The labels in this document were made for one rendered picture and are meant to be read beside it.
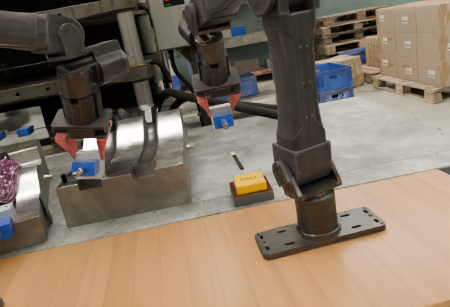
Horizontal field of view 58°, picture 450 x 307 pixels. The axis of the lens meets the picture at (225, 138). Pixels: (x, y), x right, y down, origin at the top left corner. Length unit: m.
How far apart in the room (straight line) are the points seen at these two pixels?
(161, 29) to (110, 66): 0.90
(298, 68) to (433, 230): 0.32
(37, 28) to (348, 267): 0.59
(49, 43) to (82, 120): 0.15
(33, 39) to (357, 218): 0.59
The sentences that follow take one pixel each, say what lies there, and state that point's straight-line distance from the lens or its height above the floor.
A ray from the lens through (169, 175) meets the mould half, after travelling 0.85.
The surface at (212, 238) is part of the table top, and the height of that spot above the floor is 0.80.
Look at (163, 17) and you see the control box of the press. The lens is 1.66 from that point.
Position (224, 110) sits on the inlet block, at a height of 0.95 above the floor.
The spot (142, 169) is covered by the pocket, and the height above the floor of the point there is 0.88.
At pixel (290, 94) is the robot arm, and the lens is 0.59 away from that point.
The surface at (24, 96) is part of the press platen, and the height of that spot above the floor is 1.00.
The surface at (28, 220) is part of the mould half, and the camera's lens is 0.89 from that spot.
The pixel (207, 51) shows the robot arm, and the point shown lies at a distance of 0.83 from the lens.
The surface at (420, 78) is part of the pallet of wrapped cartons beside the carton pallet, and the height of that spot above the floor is 0.20.
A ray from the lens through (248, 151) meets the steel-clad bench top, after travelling 1.12.
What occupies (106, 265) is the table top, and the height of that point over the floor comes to 0.80.
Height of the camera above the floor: 1.15
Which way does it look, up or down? 16 degrees down
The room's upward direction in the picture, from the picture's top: 10 degrees counter-clockwise
